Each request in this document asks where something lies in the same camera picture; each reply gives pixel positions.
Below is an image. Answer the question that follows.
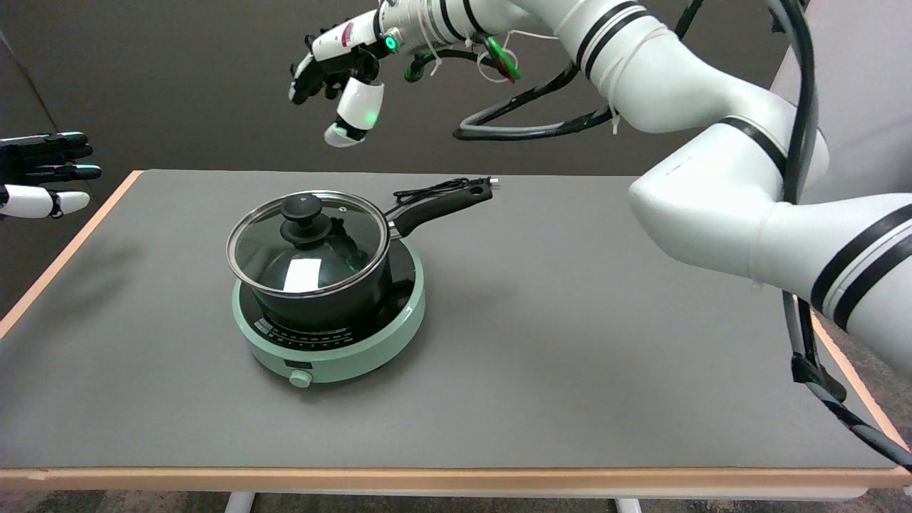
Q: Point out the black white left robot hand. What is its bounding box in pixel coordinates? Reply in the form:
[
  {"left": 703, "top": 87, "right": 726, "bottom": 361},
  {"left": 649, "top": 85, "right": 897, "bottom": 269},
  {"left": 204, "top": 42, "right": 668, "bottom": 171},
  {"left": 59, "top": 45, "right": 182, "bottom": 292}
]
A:
[{"left": 0, "top": 132, "right": 103, "bottom": 220}]

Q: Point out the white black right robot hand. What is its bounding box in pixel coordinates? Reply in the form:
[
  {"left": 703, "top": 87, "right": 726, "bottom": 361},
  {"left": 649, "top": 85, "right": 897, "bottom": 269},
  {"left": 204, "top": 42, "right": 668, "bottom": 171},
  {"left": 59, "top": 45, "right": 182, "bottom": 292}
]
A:
[{"left": 288, "top": 9, "right": 400, "bottom": 148}]

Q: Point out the glass pot lid black knob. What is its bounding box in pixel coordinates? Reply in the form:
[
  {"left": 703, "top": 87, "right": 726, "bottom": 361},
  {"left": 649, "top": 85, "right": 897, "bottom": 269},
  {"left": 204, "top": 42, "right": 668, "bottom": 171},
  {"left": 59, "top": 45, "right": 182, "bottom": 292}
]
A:
[{"left": 226, "top": 190, "right": 391, "bottom": 298}]

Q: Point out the green round induction cooker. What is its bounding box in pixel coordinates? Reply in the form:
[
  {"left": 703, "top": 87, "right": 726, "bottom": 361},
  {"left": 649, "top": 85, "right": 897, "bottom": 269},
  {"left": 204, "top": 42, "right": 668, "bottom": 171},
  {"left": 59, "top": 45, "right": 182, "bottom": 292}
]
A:
[{"left": 232, "top": 237, "right": 427, "bottom": 389}]

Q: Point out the white partition panel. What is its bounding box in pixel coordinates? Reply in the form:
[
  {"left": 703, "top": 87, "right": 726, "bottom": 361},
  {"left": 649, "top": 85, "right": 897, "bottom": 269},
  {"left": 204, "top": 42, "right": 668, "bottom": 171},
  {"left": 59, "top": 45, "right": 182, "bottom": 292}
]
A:
[{"left": 798, "top": 0, "right": 912, "bottom": 204}]

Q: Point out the green red wrist wire bundle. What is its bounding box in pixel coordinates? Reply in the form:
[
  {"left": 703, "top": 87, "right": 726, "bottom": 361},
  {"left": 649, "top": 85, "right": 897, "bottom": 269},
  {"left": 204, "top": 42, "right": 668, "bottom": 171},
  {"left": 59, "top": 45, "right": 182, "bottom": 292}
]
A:
[{"left": 405, "top": 32, "right": 522, "bottom": 83}]

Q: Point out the black soup pot with handle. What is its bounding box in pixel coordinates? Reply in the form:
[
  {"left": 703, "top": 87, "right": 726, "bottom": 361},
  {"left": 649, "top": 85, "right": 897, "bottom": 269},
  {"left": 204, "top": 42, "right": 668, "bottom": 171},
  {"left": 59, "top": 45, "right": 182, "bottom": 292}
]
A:
[{"left": 232, "top": 184, "right": 494, "bottom": 333}]

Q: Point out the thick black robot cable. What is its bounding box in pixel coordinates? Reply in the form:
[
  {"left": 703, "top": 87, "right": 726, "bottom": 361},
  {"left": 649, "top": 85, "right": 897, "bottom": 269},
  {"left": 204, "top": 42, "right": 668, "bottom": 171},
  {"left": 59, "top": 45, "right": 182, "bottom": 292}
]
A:
[{"left": 403, "top": 0, "right": 912, "bottom": 472}]

